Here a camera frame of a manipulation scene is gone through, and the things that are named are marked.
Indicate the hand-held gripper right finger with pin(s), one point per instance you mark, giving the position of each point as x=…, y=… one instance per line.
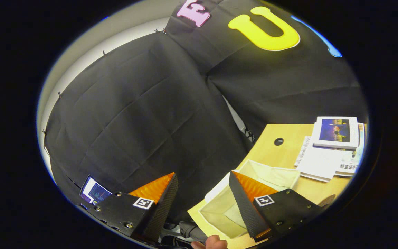
x=245, y=214

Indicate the dark grey fabric object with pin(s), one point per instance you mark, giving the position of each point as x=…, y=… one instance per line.
x=192, y=230

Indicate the light blue cover book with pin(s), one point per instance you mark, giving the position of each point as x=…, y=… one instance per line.
x=349, y=168

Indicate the black backdrop cloth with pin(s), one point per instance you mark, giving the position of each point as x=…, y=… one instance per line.
x=143, y=114

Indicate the white text-covered book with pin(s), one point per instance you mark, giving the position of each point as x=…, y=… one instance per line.
x=318, y=162

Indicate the white printed leaflet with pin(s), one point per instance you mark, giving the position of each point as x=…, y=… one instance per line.
x=302, y=154

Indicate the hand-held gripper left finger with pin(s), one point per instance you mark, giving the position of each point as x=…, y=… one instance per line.
x=164, y=207

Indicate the pale green fabric storage box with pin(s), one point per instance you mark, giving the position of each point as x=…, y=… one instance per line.
x=219, y=207

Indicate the laptop screen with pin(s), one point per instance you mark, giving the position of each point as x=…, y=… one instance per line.
x=95, y=192

